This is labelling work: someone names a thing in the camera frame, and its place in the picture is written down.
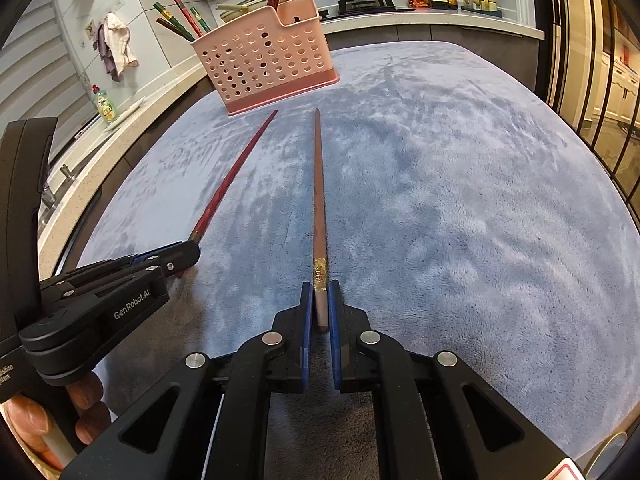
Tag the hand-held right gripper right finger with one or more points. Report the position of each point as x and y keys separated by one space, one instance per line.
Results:
x=334 y=340

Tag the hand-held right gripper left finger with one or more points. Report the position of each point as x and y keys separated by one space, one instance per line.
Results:
x=306 y=335

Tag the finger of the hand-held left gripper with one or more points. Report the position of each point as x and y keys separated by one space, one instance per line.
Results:
x=175 y=252
x=182 y=267

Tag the bright red chopstick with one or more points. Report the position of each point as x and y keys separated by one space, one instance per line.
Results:
x=235 y=170

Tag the brown chopstick with gold band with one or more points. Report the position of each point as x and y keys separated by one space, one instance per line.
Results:
x=318 y=210

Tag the pink perforated utensil holder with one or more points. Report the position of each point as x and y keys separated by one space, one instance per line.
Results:
x=260 y=60

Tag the person's left hand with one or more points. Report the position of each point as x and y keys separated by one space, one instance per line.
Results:
x=30 y=420

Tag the steel faucet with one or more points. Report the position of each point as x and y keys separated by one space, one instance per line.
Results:
x=65 y=172

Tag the green dish soap bottle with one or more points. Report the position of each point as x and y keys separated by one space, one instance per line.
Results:
x=106 y=107

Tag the grey-blue plush mat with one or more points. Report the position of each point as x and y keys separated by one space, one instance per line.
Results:
x=450 y=210

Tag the white window blind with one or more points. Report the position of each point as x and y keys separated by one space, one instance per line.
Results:
x=30 y=60

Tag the purple cloth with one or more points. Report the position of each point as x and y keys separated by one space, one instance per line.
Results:
x=107 y=57

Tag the pink white cloth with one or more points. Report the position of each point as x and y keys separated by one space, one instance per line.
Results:
x=120 y=40

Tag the dark brown chopstick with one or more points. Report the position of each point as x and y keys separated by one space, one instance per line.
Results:
x=172 y=31

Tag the green tipped chopstick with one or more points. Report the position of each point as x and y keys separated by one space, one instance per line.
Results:
x=172 y=22

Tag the black gas stove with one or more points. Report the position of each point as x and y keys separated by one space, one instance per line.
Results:
x=370 y=6

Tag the grey base cabinet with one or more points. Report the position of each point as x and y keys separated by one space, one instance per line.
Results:
x=500 y=42

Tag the sliding glass door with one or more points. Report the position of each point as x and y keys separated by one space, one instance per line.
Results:
x=600 y=60

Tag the small wall hook plate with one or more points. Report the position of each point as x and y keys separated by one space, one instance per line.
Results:
x=90 y=30

